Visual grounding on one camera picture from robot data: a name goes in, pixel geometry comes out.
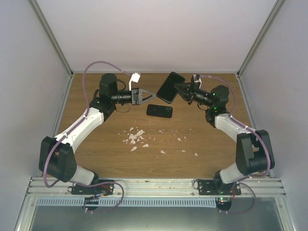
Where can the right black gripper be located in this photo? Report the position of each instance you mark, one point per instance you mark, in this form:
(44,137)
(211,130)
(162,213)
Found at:
(189,88)

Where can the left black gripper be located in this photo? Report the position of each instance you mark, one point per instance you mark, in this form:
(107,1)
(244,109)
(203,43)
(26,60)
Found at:
(136,98)

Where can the black phone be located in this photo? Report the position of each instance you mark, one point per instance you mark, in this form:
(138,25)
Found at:
(167,92)
(159,111)

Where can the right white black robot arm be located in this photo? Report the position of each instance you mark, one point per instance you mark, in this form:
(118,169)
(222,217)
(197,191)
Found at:
(254,154)

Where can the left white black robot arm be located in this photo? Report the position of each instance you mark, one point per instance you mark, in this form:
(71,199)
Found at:
(57,155)

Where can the white debris pile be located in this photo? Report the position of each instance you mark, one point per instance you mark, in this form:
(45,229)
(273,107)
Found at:
(136,139)

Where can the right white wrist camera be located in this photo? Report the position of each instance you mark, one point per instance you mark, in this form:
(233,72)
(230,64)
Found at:
(196,78)

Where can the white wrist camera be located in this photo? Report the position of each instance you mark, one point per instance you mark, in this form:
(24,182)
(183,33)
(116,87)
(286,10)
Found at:
(196,78)
(134,78)

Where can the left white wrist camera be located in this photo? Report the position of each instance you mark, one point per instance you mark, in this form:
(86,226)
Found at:
(134,78)

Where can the aluminium front rail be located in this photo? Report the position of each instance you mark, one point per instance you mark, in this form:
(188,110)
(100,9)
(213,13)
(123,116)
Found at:
(135,187)

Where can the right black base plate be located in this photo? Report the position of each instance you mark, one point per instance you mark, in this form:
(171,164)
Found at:
(208,187)

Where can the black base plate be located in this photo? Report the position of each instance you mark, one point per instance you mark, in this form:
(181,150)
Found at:
(208,187)
(105,188)

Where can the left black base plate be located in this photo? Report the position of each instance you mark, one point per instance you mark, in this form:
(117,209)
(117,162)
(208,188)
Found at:
(105,188)

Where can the grey slotted cable duct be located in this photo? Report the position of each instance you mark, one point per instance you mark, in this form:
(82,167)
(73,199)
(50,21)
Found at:
(142,202)

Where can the right aluminium corner post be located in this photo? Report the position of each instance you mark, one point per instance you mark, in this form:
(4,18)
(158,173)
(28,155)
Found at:
(262,33)

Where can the aluminium corner post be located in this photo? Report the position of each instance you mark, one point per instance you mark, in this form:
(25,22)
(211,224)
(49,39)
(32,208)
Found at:
(48,31)
(262,33)

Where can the left aluminium corner post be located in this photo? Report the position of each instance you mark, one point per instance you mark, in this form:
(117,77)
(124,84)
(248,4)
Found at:
(48,31)

